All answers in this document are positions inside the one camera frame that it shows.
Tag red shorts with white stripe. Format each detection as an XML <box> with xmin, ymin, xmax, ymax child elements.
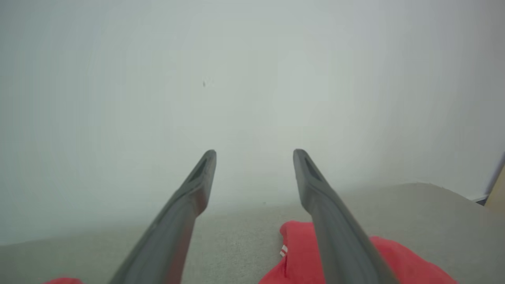
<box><xmin>43</xmin><ymin>277</ymin><xmax>84</xmax><ymax>284</ymax></box>

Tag light wooden furniture panel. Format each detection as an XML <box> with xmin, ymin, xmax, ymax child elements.
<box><xmin>484</xmin><ymin>164</ymin><xmax>505</xmax><ymax>211</ymax></box>

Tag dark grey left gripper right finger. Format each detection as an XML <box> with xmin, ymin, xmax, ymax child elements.
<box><xmin>292</xmin><ymin>149</ymin><xmax>399</xmax><ymax>284</ymax></box>

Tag red basketball jersey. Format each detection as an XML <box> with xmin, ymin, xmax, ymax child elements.
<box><xmin>258</xmin><ymin>220</ymin><xmax>459</xmax><ymax>284</ymax></box>

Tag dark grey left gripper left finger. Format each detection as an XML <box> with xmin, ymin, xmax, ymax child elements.
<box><xmin>108</xmin><ymin>149</ymin><xmax>217</xmax><ymax>284</ymax></box>

